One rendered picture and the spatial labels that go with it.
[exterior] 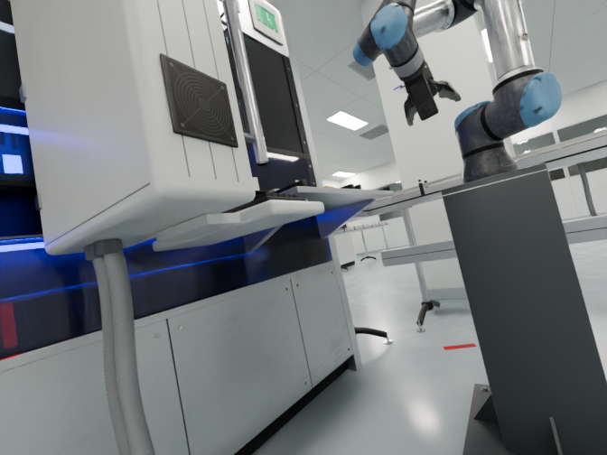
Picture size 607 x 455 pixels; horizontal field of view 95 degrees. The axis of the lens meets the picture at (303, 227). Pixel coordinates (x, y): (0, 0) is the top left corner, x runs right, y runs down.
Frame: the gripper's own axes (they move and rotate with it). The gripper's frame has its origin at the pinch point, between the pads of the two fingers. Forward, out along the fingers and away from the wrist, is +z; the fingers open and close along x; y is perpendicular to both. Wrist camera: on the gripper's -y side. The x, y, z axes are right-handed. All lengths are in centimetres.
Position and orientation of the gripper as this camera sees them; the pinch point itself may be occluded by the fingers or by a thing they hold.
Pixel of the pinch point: (434, 116)
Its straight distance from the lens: 100.9
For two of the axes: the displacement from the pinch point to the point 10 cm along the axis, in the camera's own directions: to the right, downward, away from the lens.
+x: -7.7, 3.1, 5.7
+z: 6.4, 2.8, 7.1
